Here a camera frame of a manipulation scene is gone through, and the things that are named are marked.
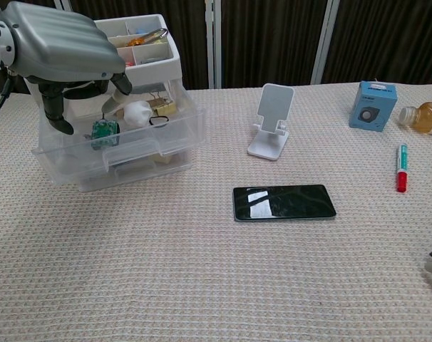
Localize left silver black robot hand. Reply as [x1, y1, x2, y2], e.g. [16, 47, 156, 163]
[1, 1, 133, 135]

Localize white compartment tray with items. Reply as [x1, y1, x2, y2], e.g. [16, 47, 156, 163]
[23, 13, 189, 193]

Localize clear plastic drawer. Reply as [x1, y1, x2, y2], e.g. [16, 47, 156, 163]
[31, 83, 207, 185]

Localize light blue cardboard box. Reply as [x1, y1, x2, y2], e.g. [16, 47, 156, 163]
[348, 80, 398, 133]

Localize red capped marker pen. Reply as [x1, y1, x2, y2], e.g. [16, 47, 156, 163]
[396, 143, 409, 194]

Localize white fluffy ball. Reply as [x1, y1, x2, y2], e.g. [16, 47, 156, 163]
[124, 100, 153, 128]

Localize gold binder clips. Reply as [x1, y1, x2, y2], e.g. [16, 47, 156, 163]
[146, 91, 177, 115]

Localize tea bottle with peach label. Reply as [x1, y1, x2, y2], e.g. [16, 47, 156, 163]
[398, 101, 432, 137]

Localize black smartphone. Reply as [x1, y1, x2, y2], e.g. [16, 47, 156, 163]
[232, 184, 337, 223]

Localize dark folding screen panels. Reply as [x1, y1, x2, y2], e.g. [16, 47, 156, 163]
[0, 0, 432, 95]

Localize white folding phone stand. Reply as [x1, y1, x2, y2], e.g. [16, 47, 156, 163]
[247, 83, 296, 162]

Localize beige woven tablecloth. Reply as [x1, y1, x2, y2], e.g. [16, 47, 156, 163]
[0, 83, 432, 342]

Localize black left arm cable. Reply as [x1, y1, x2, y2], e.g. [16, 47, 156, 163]
[0, 71, 13, 123]

